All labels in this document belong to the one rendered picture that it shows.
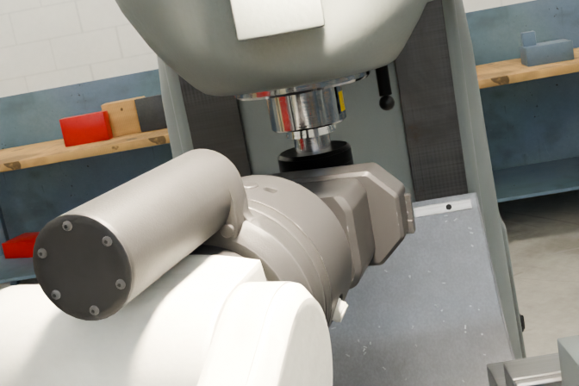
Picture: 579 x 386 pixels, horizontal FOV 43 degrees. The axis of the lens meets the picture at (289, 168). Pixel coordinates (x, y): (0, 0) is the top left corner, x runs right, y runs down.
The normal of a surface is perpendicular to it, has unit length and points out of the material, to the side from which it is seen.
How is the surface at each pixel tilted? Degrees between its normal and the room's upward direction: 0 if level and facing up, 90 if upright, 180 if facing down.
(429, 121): 90
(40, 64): 90
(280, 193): 30
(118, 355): 52
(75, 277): 90
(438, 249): 63
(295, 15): 90
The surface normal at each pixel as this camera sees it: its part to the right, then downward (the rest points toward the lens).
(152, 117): -0.11, 0.22
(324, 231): 0.79, -0.49
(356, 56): 0.43, 0.76
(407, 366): -0.15, -0.54
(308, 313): 0.95, -0.06
